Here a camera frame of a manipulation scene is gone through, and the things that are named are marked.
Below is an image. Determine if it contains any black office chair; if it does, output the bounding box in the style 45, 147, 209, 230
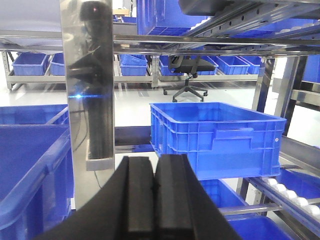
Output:
168, 55, 216, 103

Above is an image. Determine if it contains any blue bin lower left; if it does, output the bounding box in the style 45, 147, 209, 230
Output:
0, 124, 75, 240

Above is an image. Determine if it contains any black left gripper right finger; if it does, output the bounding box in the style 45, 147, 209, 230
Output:
154, 154, 241, 240

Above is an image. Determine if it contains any blue ribbed plastic crate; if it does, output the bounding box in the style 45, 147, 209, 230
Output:
150, 102, 286, 180

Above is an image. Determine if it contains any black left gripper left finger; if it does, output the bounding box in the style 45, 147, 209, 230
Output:
36, 156, 154, 240

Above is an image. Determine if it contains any stainless steel shelf rack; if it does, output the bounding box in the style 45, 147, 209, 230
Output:
0, 0, 320, 240

